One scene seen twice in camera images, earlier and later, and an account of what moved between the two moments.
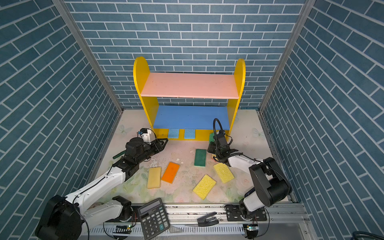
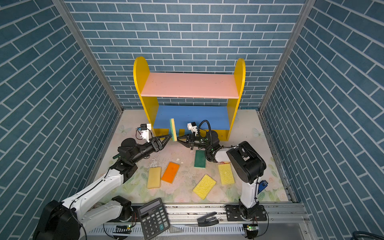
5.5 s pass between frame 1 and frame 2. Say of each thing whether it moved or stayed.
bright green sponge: moved
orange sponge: stayed
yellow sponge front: stayed
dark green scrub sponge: stayed
